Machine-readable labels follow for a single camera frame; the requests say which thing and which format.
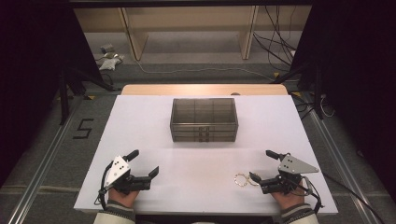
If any person's right hand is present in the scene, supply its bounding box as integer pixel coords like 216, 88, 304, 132
270, 183, 309, 210

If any beige wooden furniture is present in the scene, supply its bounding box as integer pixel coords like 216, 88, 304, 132
74, 7, 312, 62

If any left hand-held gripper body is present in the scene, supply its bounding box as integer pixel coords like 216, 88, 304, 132
103, 154, 153, 196

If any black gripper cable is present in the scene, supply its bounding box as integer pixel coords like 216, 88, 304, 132
300, 175, 325, 216
93, 161, 116, 210

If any white cloth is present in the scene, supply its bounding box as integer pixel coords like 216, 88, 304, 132
98, 55, 125, 71

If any black floor cable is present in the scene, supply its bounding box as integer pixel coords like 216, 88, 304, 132
321, 172, 387, 224

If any bundle of black cables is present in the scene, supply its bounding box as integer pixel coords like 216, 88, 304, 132
251, 5, 300, 73

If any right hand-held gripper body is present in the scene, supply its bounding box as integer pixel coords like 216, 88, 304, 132
259, 153, 320, 195

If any black tripod stand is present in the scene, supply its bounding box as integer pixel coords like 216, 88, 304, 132
270, 62, 325, 120
58, 66, 121, 126

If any black curtain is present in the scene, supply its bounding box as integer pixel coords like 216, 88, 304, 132
290, 0, 396, 188
0, 0, 104, 188

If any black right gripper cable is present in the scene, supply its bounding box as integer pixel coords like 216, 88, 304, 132
300, 175, 325, 216

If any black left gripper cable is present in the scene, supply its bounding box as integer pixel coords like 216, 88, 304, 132
93, 161, 116, 210

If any person's left hand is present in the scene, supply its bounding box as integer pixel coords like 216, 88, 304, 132
107, 188, 140, 208

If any smoky transparent drawer organizer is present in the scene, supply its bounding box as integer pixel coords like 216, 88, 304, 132
169, 97, 239, 144

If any aluminium rail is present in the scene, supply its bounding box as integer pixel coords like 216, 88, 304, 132
6, 99, 83, 224
306, 108, 376, 224

